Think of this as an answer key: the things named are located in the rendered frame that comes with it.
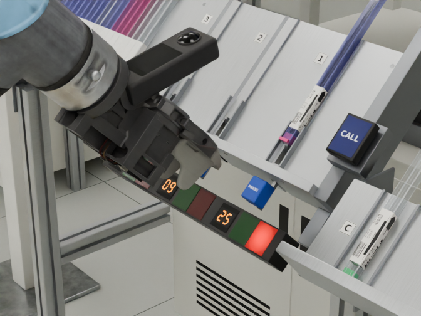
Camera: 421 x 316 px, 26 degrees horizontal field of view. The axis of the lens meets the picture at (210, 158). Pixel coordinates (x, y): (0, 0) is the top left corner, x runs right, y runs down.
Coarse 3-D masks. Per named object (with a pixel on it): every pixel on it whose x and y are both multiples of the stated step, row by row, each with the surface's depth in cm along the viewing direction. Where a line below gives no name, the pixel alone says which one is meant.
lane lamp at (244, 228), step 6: (246, 216) 109; (252, 216) 109; (240, 222) 109; (246, 222) 109; (252, 222) 108; (258, 222) 108; (234, 228) 110; (240, 228) 109; (246, 228) 108; (252, 228) 108; (234, 234) 109; (240, 234) 109; (246, 234) 108; (234, 240) 109; (240, 240) 108; (246, 240) 108
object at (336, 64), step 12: (372, 0) 111; (384, 0) 111; (372, 12) 111; (360, 24) 111; (348, 36) 111; (360, 36) 111; (348, 48) 110; (336, 60) 110; (324, 72) 110; (336, 72) 110; (324, 84) 109; (288, 132) 109; (288, 144) 109
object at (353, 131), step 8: (352, 120) 100; (360, 120) 100; (344, 128) 100; (352, 128) 100; (360, 128) 99; (368, 128) 98; (336, 136) 100; (344, 136) 100; (352, 136) 99; (360, 136) 99; (336, 144) 100; (344, 144) 99; (352, 144) 99; (344, 152) 99; (352, 152) 98
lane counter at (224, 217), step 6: (222, 204) 112; (228, 204) 112; (222, 210) 112; (228, 210) 111; (234, 210) 111; (216, 216) 112; (222, 216) 111; (228, 216) 111; (234, 216) 110; (210, 222) 112; (216, 222) 112; (222, 222) 111; (228, 222) 110; (222, 228) 111; (228, 228) 110
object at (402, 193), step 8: (416, 160) 88; (408, 168) 88; (416, 168) 88; (408, 176) 88; (416, 176) 88; (400, 184) 88; (408, 184) 88; (416, 184) 88; (392, 192) 88; (400, 192) 87; (408, 192) 87; (392, 200) 87; (400, 200) 87; (384, 208) 87; (392, 208) 87; (400, 208) 87; (352, 264) 86; (344, 272) 86; (352, 272) 86; (360, 272) 86
